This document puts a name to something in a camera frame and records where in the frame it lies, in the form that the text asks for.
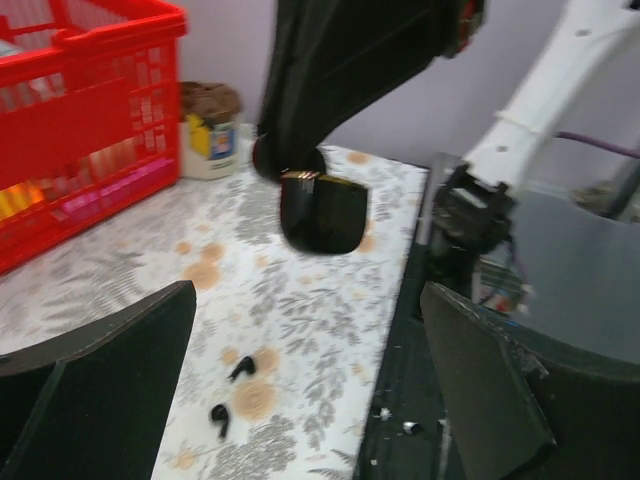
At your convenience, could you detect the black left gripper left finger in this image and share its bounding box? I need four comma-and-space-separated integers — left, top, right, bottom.
1, 281, 196, 480

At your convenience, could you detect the floral patterned table mat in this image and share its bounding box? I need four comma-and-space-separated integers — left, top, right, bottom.
1, 146, 426, 479

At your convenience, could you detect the black case with gold line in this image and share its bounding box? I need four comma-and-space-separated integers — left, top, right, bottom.
251, 137, 370, 255

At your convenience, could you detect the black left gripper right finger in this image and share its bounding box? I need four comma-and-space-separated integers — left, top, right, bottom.
420, 282, 639, 479

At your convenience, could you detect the red plastic shopping basket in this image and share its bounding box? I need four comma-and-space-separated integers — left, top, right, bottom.
1, 1, 187, 272

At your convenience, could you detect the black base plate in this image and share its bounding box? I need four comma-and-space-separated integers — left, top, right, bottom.
353, 223, 465, 479

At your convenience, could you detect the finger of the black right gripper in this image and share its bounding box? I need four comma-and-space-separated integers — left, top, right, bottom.
255, 1, 465, 178

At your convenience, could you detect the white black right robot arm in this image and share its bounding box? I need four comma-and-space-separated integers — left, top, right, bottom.
252, 1, 639, 283

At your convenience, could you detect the black stem earbud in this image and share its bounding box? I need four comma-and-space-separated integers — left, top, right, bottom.
209, 403, 230, 440
228, 356, 257, 382

